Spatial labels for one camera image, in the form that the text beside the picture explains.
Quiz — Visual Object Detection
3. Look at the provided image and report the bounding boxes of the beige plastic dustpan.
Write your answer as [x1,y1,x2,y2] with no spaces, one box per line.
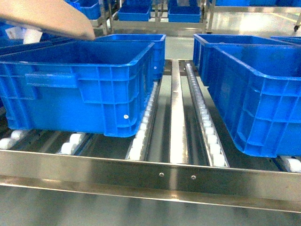
[0,0,95,40]

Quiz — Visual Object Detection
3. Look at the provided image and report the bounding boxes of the steel roller shelf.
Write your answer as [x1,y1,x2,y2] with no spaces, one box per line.
[0,59,301,213]

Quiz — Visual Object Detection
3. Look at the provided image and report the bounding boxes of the blue crate behind left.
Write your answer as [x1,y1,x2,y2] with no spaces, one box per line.
[95,33,166,80]

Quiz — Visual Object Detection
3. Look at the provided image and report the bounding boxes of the blue crate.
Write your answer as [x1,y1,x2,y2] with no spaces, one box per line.
[95,33,166,80]
[193,34,293,87]
[0,41,153,137]
[207,45,301,158]

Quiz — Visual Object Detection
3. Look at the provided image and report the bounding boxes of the blue crate front left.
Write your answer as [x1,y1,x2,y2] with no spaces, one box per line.
[0,41,153,137]

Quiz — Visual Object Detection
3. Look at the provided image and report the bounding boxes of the blue crate behind right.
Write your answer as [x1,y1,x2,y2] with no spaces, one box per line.
[193,34,293,87]

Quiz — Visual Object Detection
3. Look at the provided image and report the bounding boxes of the blue crate front right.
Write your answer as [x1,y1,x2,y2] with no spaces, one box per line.
[207,45,301,158]

